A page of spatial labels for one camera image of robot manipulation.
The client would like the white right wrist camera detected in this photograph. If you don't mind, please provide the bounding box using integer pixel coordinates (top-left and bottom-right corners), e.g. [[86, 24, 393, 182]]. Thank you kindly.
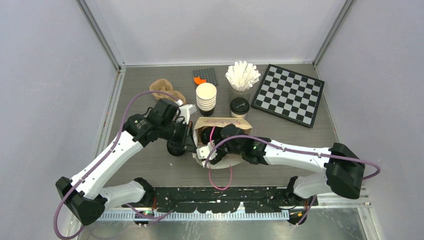
[[196, 145, 217, 161]]

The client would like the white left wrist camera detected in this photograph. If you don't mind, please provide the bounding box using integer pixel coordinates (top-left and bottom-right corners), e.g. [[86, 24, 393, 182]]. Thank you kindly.
[[174, 99, 197, 124]]

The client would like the stack of black cup lids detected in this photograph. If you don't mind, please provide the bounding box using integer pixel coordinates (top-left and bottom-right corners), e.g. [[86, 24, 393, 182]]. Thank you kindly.
[[166, 141, 186, 157]]

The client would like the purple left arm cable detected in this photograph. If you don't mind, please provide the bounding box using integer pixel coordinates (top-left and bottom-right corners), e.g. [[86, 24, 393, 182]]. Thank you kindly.
[[52, 91, 183, 240]]

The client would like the stack of paper cups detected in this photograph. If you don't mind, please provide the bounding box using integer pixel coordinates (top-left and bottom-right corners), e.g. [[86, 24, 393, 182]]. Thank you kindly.
[[195, 82, 217, 117]]

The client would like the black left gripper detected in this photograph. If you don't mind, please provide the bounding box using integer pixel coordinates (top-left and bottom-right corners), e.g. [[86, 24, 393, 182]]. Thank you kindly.
[[159, 119, 198, 153]]

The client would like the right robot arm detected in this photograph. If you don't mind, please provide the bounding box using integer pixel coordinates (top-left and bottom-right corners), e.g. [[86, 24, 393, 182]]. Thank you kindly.
[[200, 124, 365, 205]]

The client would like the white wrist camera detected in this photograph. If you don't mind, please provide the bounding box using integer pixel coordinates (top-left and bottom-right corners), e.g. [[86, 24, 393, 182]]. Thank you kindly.
[[196, 145, 217, 161], [174, 99, 197, 124]]

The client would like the brown pulp cup carrier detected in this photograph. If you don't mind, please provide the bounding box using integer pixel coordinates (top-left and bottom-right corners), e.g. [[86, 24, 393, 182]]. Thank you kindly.
[[149, 78, 187, 105]]

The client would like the yellow pink paper bag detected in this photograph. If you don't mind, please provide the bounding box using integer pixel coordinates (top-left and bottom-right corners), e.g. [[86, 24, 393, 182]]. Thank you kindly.
[[192, 117, 253, 191]]

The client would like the orange curved toy piece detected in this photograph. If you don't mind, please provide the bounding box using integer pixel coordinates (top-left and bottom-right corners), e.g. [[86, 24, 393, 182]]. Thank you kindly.
[[193, 76, 207, 86]]

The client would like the small dark mat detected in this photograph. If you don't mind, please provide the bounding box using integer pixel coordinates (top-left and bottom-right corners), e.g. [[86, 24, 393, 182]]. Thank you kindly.
[[192, 67, 219, 86]]

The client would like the black white checkerboard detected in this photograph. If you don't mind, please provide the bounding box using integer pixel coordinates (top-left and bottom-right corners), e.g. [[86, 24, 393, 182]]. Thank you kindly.
[[250, 64, 325, 128]]

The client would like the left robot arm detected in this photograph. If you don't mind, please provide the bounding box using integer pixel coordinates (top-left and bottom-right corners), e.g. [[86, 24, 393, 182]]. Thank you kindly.
[[55, 98, 197, 226]]

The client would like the white paper-wrapped straws bundle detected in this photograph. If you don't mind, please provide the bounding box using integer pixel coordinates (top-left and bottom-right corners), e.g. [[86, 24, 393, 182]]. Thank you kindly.
[[225, 61, 261, 92]]

